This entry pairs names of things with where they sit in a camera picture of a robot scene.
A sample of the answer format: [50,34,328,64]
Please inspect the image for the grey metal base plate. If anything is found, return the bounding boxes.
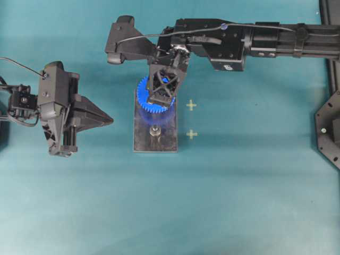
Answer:
[133,92,178,153]

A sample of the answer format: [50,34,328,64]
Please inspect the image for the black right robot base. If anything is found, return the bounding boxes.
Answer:
[314,0,340,171]

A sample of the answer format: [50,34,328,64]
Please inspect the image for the lower steel shaft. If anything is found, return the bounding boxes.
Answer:
[149,125,162,137]

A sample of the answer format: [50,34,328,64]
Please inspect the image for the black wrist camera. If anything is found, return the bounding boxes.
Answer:
[37,61,69,121]
[105,15,157,64]

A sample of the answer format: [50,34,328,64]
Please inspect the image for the large blue plastic gear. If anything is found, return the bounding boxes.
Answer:
[137,76,169,114]

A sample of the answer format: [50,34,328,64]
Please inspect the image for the upper yellow cross marker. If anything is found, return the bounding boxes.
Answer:
[186,99,197,111]

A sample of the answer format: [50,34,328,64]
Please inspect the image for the yellow cross marker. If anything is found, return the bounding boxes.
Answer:
[186,99,197,111]
[186,129,198,140]

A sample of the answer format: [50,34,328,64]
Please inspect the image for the black left camera cable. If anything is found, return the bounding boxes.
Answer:
[0,56,48,79]

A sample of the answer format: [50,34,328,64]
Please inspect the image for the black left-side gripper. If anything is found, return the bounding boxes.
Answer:
[48,73,114,157]

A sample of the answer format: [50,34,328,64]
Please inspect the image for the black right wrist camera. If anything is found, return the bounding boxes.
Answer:
[105,15,157,64]

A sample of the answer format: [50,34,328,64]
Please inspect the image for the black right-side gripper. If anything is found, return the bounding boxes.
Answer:
[147,27,191,104]

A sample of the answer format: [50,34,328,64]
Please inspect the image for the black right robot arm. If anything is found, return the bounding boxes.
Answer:
[147,19,339,107]

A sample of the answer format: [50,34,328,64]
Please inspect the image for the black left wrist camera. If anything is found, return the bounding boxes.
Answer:
[37,61,69,121]

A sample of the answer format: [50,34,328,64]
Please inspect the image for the lower yellow cross marker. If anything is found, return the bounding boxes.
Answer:
[186,129,198,140]

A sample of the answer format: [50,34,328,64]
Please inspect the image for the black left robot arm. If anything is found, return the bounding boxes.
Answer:
[1,73,114,157]

